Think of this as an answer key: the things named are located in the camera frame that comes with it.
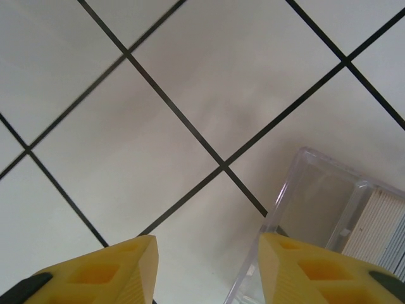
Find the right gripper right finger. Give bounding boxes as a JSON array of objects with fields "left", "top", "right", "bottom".
[{"left": 258, "top": 232, "right": 405, "bottom": 304}]

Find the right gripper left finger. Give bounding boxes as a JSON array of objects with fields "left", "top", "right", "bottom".
[{"left": 0, "top": 234, "right": 159, "bottom": 304}]

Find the white ridged insert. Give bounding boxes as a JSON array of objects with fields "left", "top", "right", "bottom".
[{"left": 340, "top": 188, "right": 405, "bottom": 277}]

